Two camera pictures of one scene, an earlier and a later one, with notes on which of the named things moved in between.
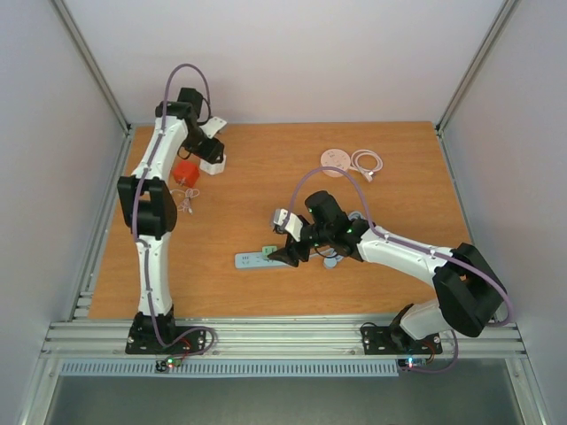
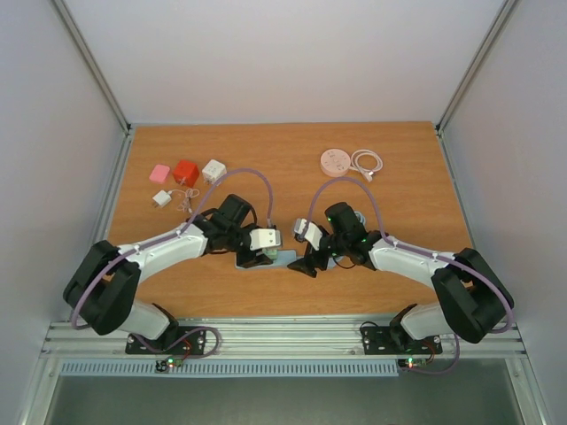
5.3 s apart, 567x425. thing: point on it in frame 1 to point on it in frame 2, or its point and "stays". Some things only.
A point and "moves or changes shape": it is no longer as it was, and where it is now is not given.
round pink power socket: [335, 158] stays
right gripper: [294, 255] to [313, 262]
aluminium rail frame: [280, 339] stays
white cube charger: [213, 168] moves or changes shape
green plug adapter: [267, 250] stays
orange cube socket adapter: [186, 173] stays
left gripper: [211, 152] to [251, 259]
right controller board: [407, 364] stays
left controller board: [162, 366] stays
